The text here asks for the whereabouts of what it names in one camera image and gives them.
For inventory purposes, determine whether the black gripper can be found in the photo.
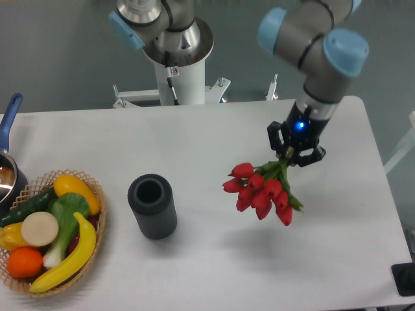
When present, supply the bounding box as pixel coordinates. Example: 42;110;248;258
267;103;329;167

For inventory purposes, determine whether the red tulip bouquet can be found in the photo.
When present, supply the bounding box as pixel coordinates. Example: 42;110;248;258
222;148;303;226

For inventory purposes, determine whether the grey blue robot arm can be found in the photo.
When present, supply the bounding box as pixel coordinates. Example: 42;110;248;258
108;1;369;167

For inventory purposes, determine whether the dark grey ribbed vase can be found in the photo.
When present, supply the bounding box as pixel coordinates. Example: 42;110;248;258
127;174;178;240

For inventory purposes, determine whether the black device at edge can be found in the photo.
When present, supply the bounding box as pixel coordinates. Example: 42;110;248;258
391;262;414;297

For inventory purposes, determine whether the red item in basket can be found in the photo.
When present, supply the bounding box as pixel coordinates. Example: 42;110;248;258
67;215;99;255

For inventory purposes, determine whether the yellow banana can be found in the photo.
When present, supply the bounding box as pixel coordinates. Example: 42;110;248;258
29;212;97;294

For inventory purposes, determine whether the yellow squash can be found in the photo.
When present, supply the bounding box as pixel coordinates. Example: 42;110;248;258
53;174;101;216

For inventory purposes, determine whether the green bok choy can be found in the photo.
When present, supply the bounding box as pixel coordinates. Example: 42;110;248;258
43;192;89;270

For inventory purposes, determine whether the woven wicker basket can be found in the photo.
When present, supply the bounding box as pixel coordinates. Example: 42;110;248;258
1;169;107;297

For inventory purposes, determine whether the green cucumber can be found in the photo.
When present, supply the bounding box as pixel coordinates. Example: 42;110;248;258
1;187;57;228

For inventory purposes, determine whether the beige round disc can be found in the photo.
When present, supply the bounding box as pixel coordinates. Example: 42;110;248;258
21;212;59;247

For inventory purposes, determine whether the orange fruit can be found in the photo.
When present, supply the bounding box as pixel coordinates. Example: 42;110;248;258
6;247;43;279

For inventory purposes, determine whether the yellow bell pepper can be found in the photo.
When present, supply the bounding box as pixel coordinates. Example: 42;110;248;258
0;222;30;251

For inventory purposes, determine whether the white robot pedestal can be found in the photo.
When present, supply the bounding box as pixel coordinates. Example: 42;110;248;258
144;17;214;106

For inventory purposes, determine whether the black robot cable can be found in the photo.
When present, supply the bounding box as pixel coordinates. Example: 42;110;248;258
163;51;180;106

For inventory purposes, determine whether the blue handled saucepan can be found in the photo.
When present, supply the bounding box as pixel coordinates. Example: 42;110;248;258
1;93;28;218

